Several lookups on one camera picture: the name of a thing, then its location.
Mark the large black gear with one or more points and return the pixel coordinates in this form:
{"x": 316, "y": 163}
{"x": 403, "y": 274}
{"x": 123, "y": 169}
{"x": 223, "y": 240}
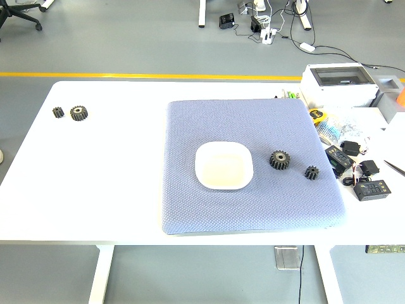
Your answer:
{"x": 79, "y": 113}
{"x": 280, "y": 161}

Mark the small black gear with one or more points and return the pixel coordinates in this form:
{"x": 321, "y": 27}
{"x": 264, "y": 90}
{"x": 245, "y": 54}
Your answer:
{"x": 58, "y": 113}
{"x": 312, "y": 173}

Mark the black box on floor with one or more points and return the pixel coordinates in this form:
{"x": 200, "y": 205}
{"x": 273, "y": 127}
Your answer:
{"x": 227, "y": 21}

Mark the white flat box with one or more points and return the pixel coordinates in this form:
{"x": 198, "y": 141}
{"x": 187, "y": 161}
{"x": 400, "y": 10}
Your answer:
{"x": 370, "y": 118}

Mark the white square bowl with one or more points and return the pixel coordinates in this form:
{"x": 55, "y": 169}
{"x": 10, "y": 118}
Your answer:
{"x": 221, "y": 171}

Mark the blue-grey textured mat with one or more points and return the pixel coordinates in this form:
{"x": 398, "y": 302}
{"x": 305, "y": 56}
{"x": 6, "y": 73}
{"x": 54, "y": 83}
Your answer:
{"x": 221, "y": 215}

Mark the green terminal connectors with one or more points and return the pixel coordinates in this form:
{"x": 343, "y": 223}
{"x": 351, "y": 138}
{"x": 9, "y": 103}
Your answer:
{"x": 289, "y": 94}

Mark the white power strip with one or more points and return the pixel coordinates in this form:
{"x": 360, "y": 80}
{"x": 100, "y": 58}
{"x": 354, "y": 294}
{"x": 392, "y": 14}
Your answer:
{"x": 269, "y": 35}

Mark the metal floor outlet plate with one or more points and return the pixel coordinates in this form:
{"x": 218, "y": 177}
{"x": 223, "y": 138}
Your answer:
{"x": 286, "y": 258}

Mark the black digital meter module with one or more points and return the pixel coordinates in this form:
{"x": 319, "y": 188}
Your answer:
{"x": 371, "y": 190}
{"x": 339, "y": 158}

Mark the black power adapter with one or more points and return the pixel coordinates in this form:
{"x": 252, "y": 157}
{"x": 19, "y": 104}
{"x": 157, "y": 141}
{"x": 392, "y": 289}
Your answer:
{"x": 255, "y": 24}

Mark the white desk leg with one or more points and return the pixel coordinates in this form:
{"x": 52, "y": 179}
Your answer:
{"x": 202, "y": 12}
{"x": 304, "y": 19}

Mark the clear bag of parts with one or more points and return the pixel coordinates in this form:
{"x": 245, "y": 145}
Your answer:
{"x": 341, "y": 126}

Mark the black servo motor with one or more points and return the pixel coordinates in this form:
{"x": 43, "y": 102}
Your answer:
{"x": 350, "y": 148}
{"x": 370, "y": 168}

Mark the white power adapter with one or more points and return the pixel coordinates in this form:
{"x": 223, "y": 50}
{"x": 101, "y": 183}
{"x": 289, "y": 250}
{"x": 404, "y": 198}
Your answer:
{"x": 307, "y": 47}

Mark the white table leg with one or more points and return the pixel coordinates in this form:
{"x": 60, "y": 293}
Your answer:
{"x": 330, "y": 278}
{"x": 101, "y": 275}

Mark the grey block holder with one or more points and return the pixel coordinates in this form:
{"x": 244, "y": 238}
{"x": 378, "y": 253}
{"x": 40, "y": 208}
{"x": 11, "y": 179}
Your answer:
{"x": 389, "y": 104}

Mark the black tweezers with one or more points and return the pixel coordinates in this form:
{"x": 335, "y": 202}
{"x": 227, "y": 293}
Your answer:
{"x": 395, "y": 168}

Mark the white shoe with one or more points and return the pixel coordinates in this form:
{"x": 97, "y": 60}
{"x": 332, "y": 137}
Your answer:
{"x": 1, "y": 156}

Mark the orange block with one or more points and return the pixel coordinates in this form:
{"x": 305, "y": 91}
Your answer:
{"x": 401, "y": 99}

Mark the black office chair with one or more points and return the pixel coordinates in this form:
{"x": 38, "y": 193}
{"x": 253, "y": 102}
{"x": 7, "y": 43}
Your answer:
{"x": 12, "y": 12}

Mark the white electrical enclosure box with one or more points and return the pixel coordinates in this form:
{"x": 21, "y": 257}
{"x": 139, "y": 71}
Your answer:
{"x": 329, "y": 93}

